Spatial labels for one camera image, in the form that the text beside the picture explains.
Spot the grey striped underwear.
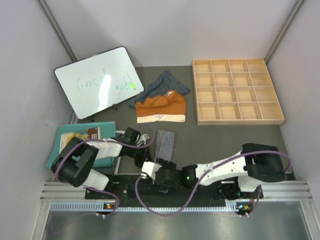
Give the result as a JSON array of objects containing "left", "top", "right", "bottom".
[{"left": 153, "top": 130, "right": 176, "bottom": 162}]

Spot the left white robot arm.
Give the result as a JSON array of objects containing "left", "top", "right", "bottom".
[{"left": 51, "top": 127, "right": 155, "bottom": 199}]

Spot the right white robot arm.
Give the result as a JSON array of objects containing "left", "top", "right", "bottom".
[{"left": 146, "top": 143, "right": 292, "bottom": 198}]

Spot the orange underwear white waistband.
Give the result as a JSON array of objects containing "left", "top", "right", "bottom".
[{"left": 135, "top": 90, "right": 187, "bottom": 124}]

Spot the dark blue striped underwear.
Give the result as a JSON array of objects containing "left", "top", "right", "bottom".
[{"left": 128, "top": 71, "right": 191, "bottom": 109}]

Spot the teal folder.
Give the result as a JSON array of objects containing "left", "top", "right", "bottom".
[{"left": 45, "top": 122, "right": 116, "bottom": 169}]

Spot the yellow picture book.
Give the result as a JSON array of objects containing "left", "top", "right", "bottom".
[{"left": 59, "top": 127, "right": 101, "bottom": 153}]

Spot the green marker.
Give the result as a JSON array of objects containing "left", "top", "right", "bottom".
[{"left": 124, "top": 72, "right": 136, "bottom": 89}]

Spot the white whiteboard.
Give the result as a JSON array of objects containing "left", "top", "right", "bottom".
[{"left": 54, "top": 46, "right": 144, "bottom": 119}]

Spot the wooden compartment tray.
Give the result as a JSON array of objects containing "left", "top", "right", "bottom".
[{"left": 192, "top": 58, "right": 285, "bottom": 125}]

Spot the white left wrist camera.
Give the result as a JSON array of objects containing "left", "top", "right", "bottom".
[{"left": 136, "top": 133, "right": 150, "bottom": 147}]

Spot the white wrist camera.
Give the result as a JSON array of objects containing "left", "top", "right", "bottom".
[
  {"left": 141, "top": 161, "right": 162, "bottom": 180},
  {"left": 136, "top": 133, "right": 150, "bottom": 147}
]

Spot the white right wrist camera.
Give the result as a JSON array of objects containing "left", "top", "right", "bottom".
[{"left": 141, "top": 161, "right": 162, "bottom": 180}]

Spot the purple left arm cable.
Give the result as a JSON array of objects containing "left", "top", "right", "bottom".
[{"left": 53, "top": 123, "right": 156, "bottom": 216}]

